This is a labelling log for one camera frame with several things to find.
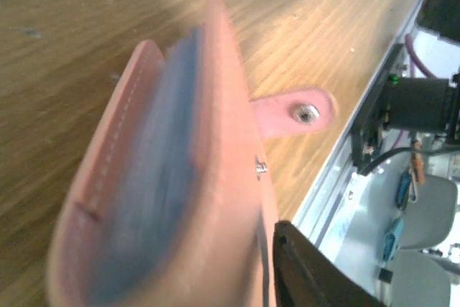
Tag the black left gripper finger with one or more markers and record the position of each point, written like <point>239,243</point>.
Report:
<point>304,277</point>

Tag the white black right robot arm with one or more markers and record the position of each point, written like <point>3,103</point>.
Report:
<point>431,103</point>

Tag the aluminium front rail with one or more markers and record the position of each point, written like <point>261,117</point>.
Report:
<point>316,213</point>

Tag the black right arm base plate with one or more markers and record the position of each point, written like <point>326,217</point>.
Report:
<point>374,115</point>

